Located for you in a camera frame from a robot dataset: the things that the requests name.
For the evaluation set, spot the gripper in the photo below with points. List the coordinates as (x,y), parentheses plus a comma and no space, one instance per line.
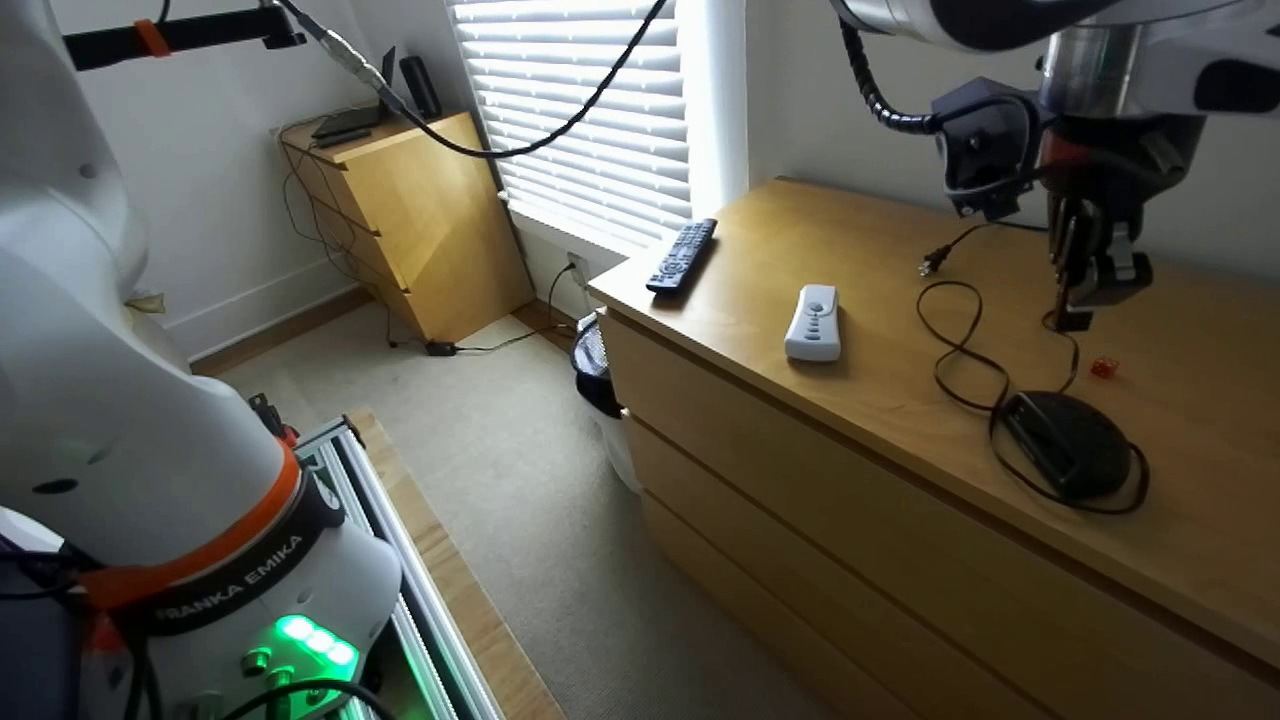
(1120,160)

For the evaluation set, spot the small red block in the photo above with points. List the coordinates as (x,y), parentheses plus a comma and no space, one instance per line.
(1104,368)

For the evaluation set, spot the wide wooden dresser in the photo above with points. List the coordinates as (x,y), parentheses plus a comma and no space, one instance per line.
(900,450)

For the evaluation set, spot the white remote control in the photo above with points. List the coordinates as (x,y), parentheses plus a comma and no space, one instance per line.
(814,325)

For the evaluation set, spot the dresser drawer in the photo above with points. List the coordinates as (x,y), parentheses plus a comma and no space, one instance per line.
(730,610)
(780,570)
(850,480)

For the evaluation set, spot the black remote control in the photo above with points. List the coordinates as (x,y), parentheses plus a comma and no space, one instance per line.
(682,255)

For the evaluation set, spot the black trash bin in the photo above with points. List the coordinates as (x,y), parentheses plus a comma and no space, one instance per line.
(594,365)

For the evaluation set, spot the window blind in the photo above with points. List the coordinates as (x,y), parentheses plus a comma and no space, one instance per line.
(590,120)

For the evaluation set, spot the black power brick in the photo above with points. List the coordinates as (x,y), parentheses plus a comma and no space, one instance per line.
(441,348)

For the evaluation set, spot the small wooden dresser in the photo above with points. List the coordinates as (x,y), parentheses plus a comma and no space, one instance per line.
(430,220)

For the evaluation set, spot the black speaker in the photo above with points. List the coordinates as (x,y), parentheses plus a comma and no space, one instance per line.
(421,88)

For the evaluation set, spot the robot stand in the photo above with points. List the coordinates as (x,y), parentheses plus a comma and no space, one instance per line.
(450,590)

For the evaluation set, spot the black laptop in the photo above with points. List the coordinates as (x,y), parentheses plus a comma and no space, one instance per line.
(345,125)

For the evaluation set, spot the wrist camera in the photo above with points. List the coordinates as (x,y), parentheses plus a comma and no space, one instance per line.
(985,145)

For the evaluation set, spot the wall socket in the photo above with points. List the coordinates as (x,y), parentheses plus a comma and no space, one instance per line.
(578,268)

